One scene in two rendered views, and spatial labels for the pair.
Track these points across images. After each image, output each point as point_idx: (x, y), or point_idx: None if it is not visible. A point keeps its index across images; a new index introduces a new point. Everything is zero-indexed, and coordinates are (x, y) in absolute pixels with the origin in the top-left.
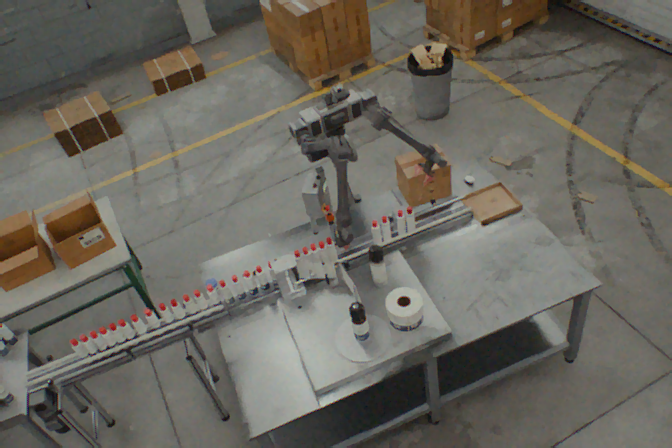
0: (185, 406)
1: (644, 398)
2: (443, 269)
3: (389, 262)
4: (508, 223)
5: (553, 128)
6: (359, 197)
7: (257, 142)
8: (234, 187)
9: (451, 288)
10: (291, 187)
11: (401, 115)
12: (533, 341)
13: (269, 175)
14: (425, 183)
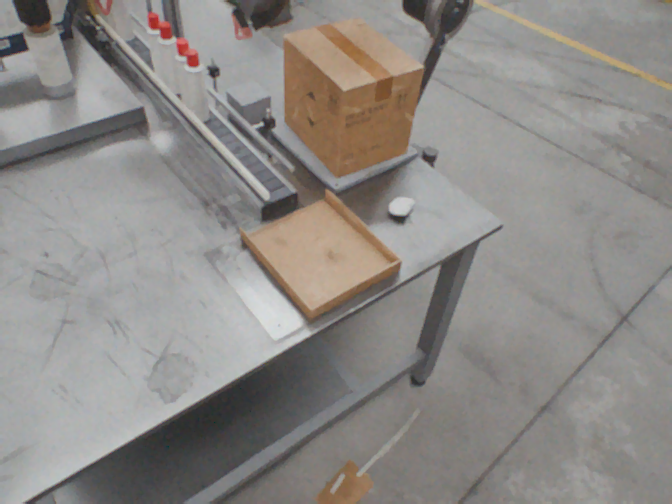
0: None
1: None
2: (94, 182)
3: (110, 96)
4: (246, 291)
5: None
6: (430, 153)
7: (553, 67)
8: (448, 63)
9: (31, 196)
10: (471, 115)
11: None
12: (86, 484)
13: (487, 90)
14: (236, 35)
